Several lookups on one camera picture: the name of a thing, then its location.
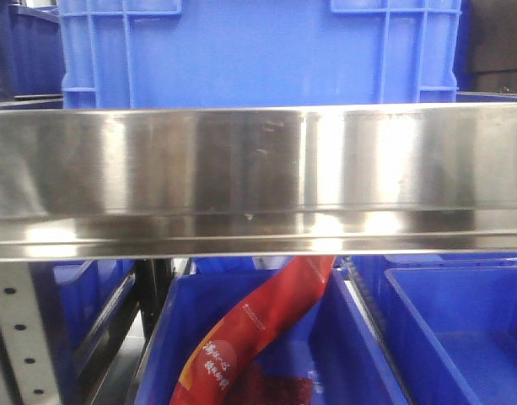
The blue bin centre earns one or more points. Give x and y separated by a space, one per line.
329 357

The blue bin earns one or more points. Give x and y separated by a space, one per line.
84 288
449 322
329 357

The blue bin left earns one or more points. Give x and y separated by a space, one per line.
84 288

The blue bin right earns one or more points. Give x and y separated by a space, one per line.
449 322

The red snack package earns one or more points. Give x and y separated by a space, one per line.
249 327

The large blue plastic crate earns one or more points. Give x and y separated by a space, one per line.
211 54

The perforated grey metal upright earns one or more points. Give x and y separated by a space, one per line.
24 336

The stainless steel conveyor rail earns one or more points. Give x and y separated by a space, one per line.
316 180

